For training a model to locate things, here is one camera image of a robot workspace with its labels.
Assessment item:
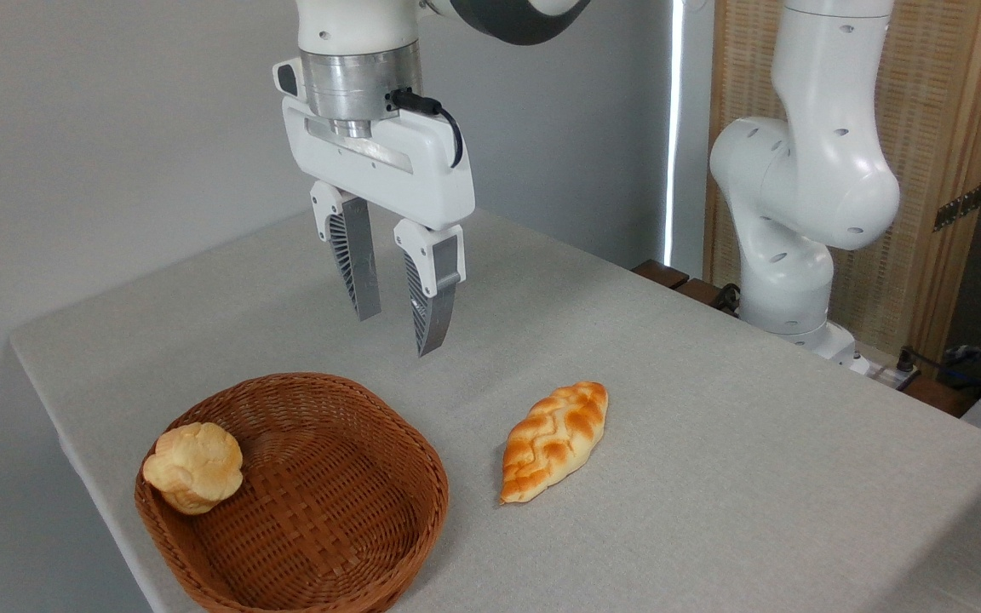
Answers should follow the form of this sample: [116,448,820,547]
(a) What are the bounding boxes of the pale round muffin bread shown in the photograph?
[142,421,244,516]

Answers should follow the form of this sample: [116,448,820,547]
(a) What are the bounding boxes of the wooden rattan folding screen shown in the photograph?
[703,0,981,369]

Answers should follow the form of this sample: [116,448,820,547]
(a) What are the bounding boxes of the dark brown wooden block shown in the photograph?
[632,260,691,290]
[676,278,740,314]

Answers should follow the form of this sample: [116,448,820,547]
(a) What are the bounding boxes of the brown woven wicker basket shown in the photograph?
[135,372,450,613]

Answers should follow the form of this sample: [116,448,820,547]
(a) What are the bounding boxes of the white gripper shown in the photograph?
[282,94,476,358]

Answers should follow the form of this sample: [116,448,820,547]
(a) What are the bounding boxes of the braided golden bread loaf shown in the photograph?
[499,381,609,505]

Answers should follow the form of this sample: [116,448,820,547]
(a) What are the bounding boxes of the white power strip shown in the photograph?
[850,356,919,392]

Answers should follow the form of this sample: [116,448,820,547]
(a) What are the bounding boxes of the metal screen hinge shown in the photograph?
[933,183,981,232]

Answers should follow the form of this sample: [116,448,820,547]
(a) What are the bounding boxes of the gray tablecloth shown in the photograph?
[9,207,981,613]

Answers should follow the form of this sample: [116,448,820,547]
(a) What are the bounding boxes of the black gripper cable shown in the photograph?
[386,88,464,169]

